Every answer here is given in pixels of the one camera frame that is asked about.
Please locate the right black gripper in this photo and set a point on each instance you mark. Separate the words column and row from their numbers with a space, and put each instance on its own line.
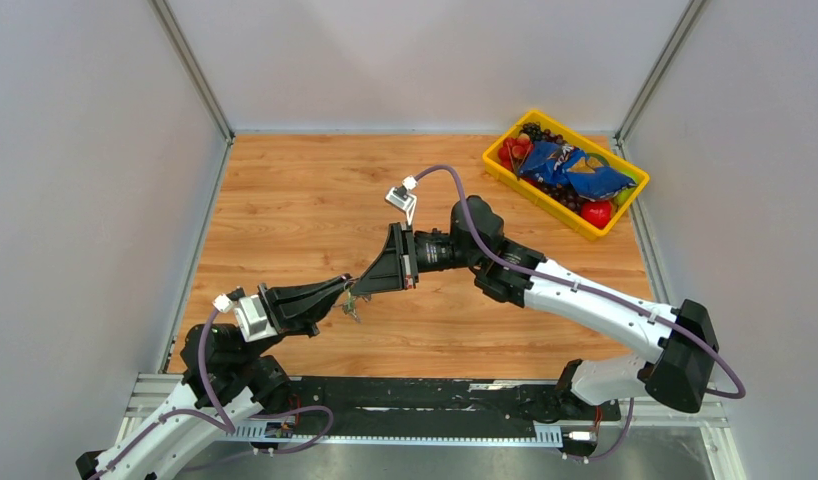
column 397, row 266

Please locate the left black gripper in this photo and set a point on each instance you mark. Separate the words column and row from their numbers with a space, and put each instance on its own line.
column 296, row 309

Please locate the silver metal keyring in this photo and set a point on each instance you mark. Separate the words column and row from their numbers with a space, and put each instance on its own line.
column 359, row 299

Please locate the green key tag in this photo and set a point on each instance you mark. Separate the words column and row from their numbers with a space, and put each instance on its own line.
column 349, row 303

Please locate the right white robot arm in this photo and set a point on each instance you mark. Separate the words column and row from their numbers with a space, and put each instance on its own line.
column 672, row 349

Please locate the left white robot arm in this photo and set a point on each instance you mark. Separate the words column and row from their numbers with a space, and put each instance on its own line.
column 230, row 378

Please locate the dark grape bunch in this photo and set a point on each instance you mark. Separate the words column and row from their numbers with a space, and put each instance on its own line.
column 564, row 197

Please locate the blue snack bag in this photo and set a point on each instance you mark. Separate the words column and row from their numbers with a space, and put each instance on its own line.
column 589, row 174

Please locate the red apple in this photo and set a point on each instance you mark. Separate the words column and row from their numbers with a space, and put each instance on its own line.
column 597, row 213

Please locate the green fruit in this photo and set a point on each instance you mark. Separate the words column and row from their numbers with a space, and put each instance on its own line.
column 623, row 195

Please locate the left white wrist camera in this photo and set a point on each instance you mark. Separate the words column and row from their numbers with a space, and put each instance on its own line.
column 251, row 316

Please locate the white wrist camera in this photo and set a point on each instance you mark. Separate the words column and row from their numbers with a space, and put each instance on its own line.
column 402, row 198
column 251, row 316

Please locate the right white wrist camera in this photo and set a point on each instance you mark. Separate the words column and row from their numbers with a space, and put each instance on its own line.
column 402, row 198

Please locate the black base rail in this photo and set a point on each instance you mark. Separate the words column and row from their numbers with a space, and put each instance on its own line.
column 395, row 411

